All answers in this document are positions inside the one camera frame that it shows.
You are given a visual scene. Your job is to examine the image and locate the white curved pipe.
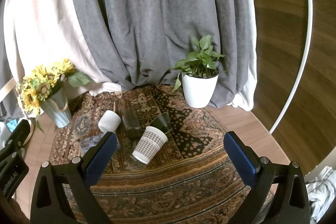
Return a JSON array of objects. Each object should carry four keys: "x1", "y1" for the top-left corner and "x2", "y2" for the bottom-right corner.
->
[{"x1": 269, "y1": 0, "x2": 314, "y2": 136}]

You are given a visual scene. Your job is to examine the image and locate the dark green cup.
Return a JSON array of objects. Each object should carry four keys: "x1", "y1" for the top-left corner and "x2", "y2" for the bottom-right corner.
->
[{"x1": 151, "y1": 112, "x2": 173, "y2": 135}]

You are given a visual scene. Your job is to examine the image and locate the small blue object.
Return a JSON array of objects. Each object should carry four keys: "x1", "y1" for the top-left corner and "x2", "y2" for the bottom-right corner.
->
[{"x1": 6, "y1": 120, "x2": 18, "y2": 133}]

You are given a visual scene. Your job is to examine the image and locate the checked paper cup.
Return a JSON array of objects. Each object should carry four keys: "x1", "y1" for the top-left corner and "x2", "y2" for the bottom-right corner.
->
[{"x1": 132, "y1": 126, "x2": 168, "y2": 164}]

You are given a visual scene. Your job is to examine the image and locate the clear glass tumbler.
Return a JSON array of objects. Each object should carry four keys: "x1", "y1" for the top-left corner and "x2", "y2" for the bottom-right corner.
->
[{"x1": 120, "y1": 106, "x2": 142, "y2": 141}]

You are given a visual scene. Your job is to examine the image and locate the pale blue ribbed vase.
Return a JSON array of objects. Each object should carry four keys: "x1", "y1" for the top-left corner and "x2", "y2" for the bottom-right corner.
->
[{"x1": 40, "y1": 90, "x2": 73, "y2": 128}]

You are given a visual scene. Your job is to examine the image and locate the grey curtain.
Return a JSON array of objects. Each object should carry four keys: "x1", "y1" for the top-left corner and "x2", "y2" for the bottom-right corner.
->
[
  {"x1": 0, "y1": 0, "x2": 27, "y2": 120},
  {"x1": 69, "y1": 0, "x2": 257, "y2": 109}
]

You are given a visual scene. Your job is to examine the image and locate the pale pink curtain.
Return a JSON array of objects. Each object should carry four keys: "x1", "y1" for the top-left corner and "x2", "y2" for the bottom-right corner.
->
[{"x1": 4, "y1": 0, "x2": 123, "y2": 98}]

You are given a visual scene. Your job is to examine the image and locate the crumpled white cloth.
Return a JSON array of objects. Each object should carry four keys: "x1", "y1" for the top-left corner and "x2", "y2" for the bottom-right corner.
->
[{"x1": 305, "y1": 166, "x2": 336, "y2": 224}]

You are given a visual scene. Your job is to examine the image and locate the patterned brown tablecloth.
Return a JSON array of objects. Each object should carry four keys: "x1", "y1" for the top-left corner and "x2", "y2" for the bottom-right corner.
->
[{"x1": 49, "y1": 85, "x2": 279, "y2": 224}]

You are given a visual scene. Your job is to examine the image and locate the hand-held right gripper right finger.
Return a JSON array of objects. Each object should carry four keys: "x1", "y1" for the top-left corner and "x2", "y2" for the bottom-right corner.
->
[{"x1": 223, "y1": 131, "x2": 311, "y2": 224}]

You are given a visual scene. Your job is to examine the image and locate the clear plastic cup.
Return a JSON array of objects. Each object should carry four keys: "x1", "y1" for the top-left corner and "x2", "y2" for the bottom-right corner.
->
[{"x1": 79, "y1": 134, "x2": 120, "y2": 157}]

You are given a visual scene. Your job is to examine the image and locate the white curtain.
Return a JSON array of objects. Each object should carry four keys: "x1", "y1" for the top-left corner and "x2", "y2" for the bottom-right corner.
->
[{"x1": 231, "y1": 0, "x2": 258, "y2": 112}]

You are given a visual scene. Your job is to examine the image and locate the artificial sunflower bouquet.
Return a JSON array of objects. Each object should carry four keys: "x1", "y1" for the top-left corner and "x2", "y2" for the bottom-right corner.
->
[{"x1": 15, "y1": 58, "x2": 91, "y2": 110}]

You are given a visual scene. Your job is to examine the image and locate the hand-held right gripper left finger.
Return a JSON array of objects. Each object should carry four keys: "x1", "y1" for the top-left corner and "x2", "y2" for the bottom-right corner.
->
[{"x1": 30, "y1": 132, "x2": 118, "y2": 224}]

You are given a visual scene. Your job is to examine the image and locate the green plant in white pot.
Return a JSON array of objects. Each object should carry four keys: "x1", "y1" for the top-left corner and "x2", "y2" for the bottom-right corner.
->
[{"x1": 171, "y1": 35, "x2": 229, "y2": 108}]

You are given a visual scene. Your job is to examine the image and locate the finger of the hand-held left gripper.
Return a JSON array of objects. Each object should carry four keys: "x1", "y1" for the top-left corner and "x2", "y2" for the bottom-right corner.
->
[{"x1": 0, "y1": 119, "x2": 31, "y2": 155}]

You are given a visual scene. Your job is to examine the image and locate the white cup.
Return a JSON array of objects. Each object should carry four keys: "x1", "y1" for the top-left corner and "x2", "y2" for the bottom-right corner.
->
[{"x1": 98, "y1": 110, "x2": 121, "y2": 134}]

